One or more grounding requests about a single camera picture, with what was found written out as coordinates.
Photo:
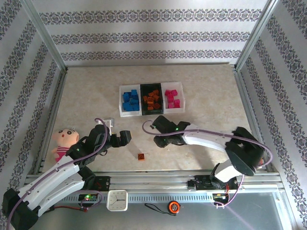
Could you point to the white plastic bin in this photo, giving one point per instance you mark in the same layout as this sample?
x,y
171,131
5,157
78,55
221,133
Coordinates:
x,y
129,114
182,95

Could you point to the blue lego brick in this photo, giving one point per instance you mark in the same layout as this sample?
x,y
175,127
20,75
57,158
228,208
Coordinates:
x,y
134,93
135,108
126,96
132,101
136,102
126,106

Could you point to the black plastic bin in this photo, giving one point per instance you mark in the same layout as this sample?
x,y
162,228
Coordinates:
x,y
144,87

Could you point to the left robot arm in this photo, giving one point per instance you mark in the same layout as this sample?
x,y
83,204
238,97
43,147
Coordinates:
x,y
60,195

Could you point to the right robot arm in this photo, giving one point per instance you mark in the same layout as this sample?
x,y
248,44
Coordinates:
x,y
206,141

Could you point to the plush doll pink dress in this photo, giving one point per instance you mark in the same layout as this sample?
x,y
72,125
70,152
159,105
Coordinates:
x,y
64,137

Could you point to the black controller module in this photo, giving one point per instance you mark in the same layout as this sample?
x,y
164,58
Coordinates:
x,y
219,196
87,198

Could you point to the white square analog clock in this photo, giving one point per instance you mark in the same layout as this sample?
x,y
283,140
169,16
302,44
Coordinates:
x,y
117,200

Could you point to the orange black tape measure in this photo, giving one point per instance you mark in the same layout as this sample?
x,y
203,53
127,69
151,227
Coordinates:
x,y
174,206

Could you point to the grey metal panel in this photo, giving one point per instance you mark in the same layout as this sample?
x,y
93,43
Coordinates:
x,y
216,218

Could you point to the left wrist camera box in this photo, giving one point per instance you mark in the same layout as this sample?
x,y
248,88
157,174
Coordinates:
x,y
109,121

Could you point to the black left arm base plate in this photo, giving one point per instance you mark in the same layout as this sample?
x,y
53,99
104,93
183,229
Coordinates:
x,y
104,183

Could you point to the aluminium side rail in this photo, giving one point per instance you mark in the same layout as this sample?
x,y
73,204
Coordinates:
x,y
57,95
247,95

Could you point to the aluminium mounting rail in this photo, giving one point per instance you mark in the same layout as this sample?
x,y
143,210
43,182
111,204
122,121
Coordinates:
x,y
148,182

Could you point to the aluminium back rail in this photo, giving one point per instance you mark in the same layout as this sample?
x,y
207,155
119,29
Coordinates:
x,y
148,64

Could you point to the black rail stopper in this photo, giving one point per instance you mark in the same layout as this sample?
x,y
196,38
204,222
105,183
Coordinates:
x,y
190,184

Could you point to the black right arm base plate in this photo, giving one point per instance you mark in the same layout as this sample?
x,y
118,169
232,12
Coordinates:
x,y
201,183

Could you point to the aluminium frame post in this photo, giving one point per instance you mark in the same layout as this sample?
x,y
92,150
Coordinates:
x,y
254,36
46,36

